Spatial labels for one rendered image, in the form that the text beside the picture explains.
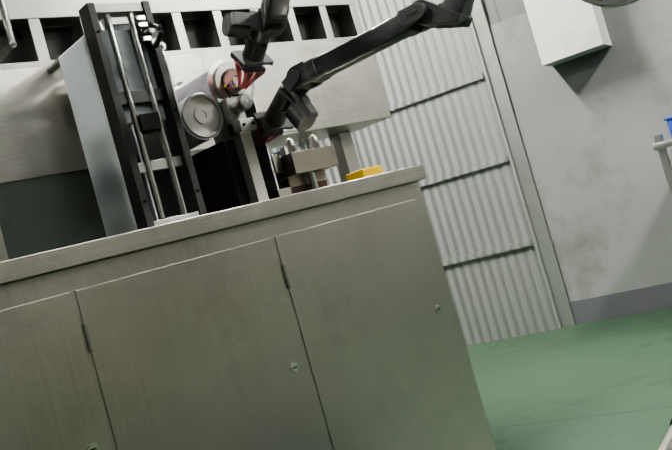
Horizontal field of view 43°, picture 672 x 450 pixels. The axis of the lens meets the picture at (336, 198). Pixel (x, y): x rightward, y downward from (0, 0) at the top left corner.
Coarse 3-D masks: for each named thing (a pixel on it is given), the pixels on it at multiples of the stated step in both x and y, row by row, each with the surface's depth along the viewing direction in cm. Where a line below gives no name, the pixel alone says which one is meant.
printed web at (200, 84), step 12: (168, 72) 220; (192, 84) 236; (204, 84) 230; (180, 96) 240; (132, 132) 210; (156, 132) 229; (156, 144) 231; (192, 144) 225; (156, 156) 236; (144, 180) 210; (156, 216) 209
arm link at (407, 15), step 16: (400, 16) 200; (416, 16) 198; (368, 32) 208; (384, 32) 206; (400, 32) 203; (416, 32) 204; (336, 48) 213; (352, 48) 211; (368, 48) 208; (384, 48) 209; (304, 64) 217; (320, 64) 215; (336, 64) 213; (352, 64) 214; (304, 80) 218; (320, 80) 219
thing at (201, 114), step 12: (192, 96) 222; (204, 96) 224; (180, 108) 220; (192, 108) 221; (204, 108) 223; (216, 108) 226; (192, 120) 221; (204, 120) 222; (216, 120) 225; (192, 132) 220; (204, 132) 222; (216, 132) 224
